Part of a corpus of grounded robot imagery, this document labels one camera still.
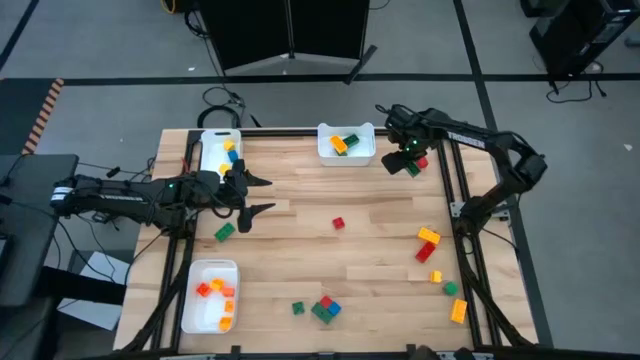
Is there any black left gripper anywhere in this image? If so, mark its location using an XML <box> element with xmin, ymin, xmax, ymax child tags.
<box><xmin>199</xmin><ymin>169</ymin><xmax>277</xmax><ymax>235</ymax></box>

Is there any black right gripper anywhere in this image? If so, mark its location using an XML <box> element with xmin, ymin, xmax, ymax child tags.
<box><xmin>381</xmin><ymin>103</ymin><xmax>437</xmax><ymax>176</ymax></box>

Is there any large white plastic bin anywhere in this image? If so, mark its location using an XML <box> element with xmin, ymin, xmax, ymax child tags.
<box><xmin>181</xmin><ymin>258</ymin><xmax>241</xmax><ymax>335</ymax></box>

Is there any long yellow block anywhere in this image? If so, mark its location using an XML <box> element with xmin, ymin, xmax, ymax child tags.
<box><xmin>449</xmin><ymin>298</ymin><xmax>469</xmax><ymax>325</ymax></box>
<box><xmin>417</xmin><ymin>226</ymin><xmax>442</xmax><ymax>246</ymax></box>

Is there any narrow white plastic bin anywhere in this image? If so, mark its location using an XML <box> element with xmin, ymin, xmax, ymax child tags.
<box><xmin>199</xmin><ymin>128</ymin><xmax>243</xmax><ymax>176</ymax></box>

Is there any long red block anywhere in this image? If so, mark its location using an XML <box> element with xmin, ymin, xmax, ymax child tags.
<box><xmin>414</xmin><ymin>241</ymin><xmax>437</xmax><ymax>264</ymax></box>

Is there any white sheet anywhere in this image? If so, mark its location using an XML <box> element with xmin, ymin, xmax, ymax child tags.
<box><xmin>56</xmin><ymin>249</ymin><xmax>132</xmax><ymax>332</ymax></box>

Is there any black folding screen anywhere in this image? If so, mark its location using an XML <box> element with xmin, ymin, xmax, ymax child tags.
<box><xmin>198</xmin><ymin>0</ymin><xmax>379</xmax><ymax>85</ymax></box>

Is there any black equipment cart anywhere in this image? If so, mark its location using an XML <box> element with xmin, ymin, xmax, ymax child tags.
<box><xmin>528</xmin><ymin>0</ymin><xmax>640</xmax><ymax>81</ymax></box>

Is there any black side desk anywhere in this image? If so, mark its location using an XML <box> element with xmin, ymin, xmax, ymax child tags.
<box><xmin>0</xmin><ymin>153</ymin><xmax>127</xmax><ymax>360</ymax></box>

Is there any black mat with hazard stripes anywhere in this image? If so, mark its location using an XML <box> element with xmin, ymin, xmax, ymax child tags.
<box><xmin>0</xmin><ymin>77</ymin><xmax>66</xmax><ymax>156</ymax></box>

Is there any white bin with raised handles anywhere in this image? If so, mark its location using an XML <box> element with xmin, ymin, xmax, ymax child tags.
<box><xmin>317</xmin><ymin>122</ymin><xmax>377</xmax><ymax>168</ymax></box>

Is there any black aluminium table frame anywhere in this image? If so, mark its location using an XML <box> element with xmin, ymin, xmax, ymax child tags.
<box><xmin>119</xmin><ymin>114</ymin><xmax>539</xmax><ymax>360</ymax></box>

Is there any coiled black floor cable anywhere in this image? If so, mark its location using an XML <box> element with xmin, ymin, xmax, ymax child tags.
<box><xmin>196</xmin><ymin>85</ymin><xmax>246</xmax><ymax>130</ymax></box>

